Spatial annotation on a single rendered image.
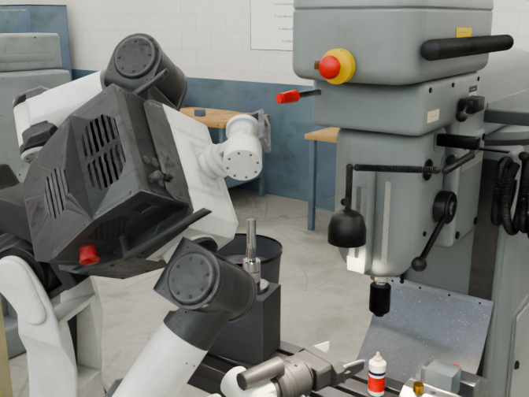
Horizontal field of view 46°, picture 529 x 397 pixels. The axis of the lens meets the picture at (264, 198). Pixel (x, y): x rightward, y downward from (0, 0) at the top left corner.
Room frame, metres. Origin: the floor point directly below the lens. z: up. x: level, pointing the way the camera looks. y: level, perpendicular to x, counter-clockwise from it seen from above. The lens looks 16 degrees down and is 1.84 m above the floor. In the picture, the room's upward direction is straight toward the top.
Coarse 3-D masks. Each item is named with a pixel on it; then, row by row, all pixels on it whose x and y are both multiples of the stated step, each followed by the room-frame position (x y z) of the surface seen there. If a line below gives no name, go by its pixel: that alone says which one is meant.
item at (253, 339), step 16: (272, 288) 1.53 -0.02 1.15; (256, 304) 1.46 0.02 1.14; (272, 304) 1.51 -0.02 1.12; (240, 320) 1.48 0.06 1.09; (256, 320) 1.46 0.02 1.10; (272, 320) 1.51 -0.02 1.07; (224, 336) 1.50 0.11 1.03; (240, 336) 1.48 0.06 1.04; (256, 336) 1.46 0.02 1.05; (272, 336) 1.51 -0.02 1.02; (208, 352) 1.52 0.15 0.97; (224, 352) 1.50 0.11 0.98; (240, 352) 1.48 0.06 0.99; (256, 352) 1.46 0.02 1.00; (272, 352) 1.51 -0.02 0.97
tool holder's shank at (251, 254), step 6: (246, 222) 1.53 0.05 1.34; (252, 222) 1.52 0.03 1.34; (246, 228) 1.53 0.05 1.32; (252, 228) 1.52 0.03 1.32; (246, 234) 1.53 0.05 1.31; (252, 234) 1.52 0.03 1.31; (246, 240) 1.53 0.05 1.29; (252, 240) 1.52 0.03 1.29; (246, 246) 1.53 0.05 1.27; (252, 246) 1.52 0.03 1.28; (246, 252) 1.53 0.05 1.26; (252, 252) 1.52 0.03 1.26; (252, 258) 1.52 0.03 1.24
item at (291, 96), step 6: (294, 90) 1.18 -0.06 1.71; (312, 90) 1.24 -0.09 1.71; (318, 90) 1.25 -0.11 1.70; (276, 96) 1.15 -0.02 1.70; (282, 96) 1.14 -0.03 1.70; (288, 96) 1.15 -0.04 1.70; (294, 96) 1.17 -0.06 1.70; (300, 96) 1.19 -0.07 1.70; (306, 96) 1.21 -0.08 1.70; (282, 102) 1.14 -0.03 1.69; (288, 102) 1.16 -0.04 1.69
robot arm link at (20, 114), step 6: (24, 102) 1.26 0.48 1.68; (18, 108) 1.26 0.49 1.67; (24, 108) 1.25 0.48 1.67; (18, 114) 1.25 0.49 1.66; (24, 114) 1.24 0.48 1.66; (18, 120) 1.25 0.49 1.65; (24, 120) 1.24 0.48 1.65; (18, 126) 1.24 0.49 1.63; (24, 126) 1.23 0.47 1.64; (18, 132) 1.24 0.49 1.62; (18, 138) 1.23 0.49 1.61
